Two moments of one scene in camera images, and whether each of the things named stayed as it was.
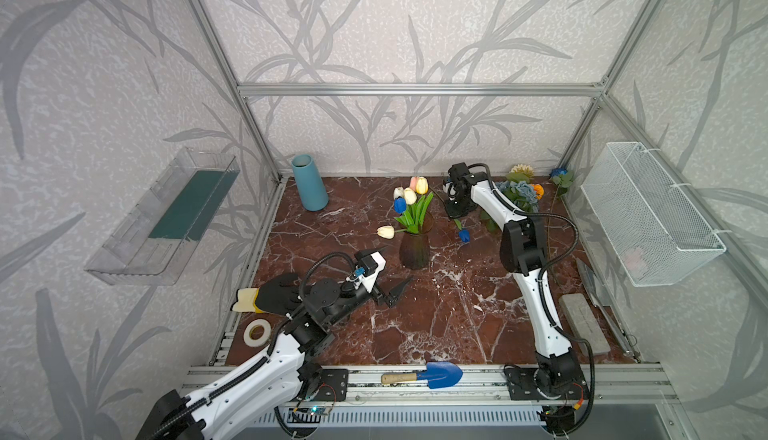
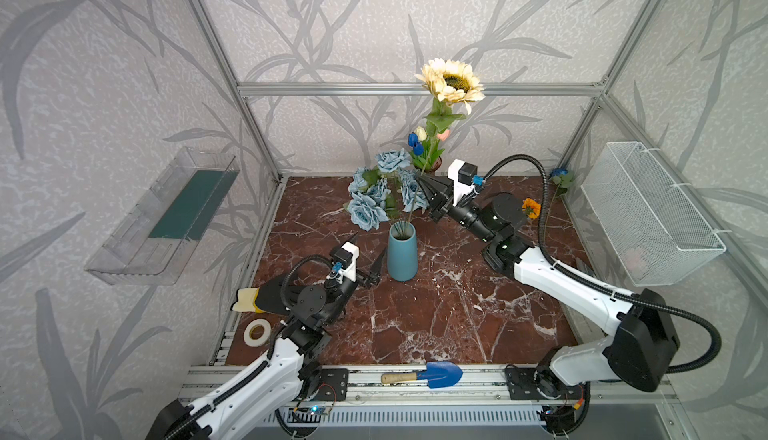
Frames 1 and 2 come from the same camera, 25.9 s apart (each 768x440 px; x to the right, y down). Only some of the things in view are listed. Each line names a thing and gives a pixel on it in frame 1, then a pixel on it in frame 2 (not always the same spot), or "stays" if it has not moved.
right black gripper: x=455 y=214 → x=440 y=205
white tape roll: x=267 y=332 stays
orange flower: x=539 y=190 → x=531 y=208
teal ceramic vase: x=311 y=188 → x=403 y=254
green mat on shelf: x=193 y=209 stays
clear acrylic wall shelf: x=154 y=242 stays
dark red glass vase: x=415 y=250 → x=436 y=166
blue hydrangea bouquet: x=521 y=194 → x=378 y=193
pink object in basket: x=635 y=262 stays
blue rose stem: x=563 y=179 stays
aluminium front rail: x=620 y=383 stays
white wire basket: x=652 y=228 stays
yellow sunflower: x=521 y=173 → x=452 y=83
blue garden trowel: x=437 y=375 stays
